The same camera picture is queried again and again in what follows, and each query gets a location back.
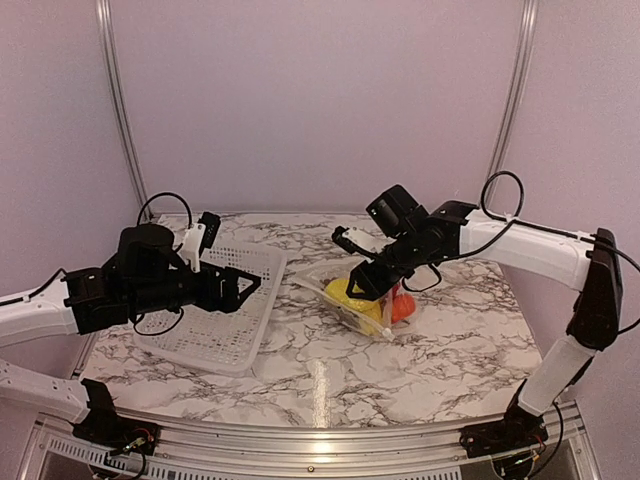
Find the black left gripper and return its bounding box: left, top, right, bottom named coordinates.
left=129, top=261, right=261, bottom=316

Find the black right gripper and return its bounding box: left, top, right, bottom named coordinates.
left=346, top=230, right=427, bottom=300

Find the clear zip top bag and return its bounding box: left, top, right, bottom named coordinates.
left=293, top=260, right=418, bottom=341

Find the orange mini pumpkin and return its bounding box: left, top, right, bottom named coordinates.
left=391, top=293, right=416, bottom=324

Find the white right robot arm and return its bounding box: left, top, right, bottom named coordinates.
left=332, top=198, right=623, bottom=458

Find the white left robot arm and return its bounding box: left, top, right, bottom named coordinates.
left=1, top=264, right=261, bottom=445

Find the white plastic perforated basket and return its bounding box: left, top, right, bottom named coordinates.
left=133, top=240, right=287, bottom=375

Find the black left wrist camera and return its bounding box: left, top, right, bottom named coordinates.
left=178, top=211, right=221, bottom=273

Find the aluminium frame post left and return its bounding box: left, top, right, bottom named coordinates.
left=96, top=0, right=153, bottom=220

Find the aluminium frame post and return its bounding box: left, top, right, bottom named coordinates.
left=486, top=0, right=539, bottom=179
left=96, top=0, right=153, bottom=220

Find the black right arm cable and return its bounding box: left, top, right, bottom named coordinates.
left=399, top=170, right=626, bottom=294

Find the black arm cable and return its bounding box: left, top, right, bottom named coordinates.
left=399, top=170, right=626, bottom=294
left=0, top=192, right=196, bottom=336

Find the aluminium frame post right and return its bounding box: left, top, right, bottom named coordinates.
left=486, top=0, right=539, bottom=179

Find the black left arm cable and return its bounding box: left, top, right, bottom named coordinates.
left=0, top=192, right=196, bottom=336

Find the aluminium front table rail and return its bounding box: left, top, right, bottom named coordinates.
left=19, top=394, right=604, bottom=480

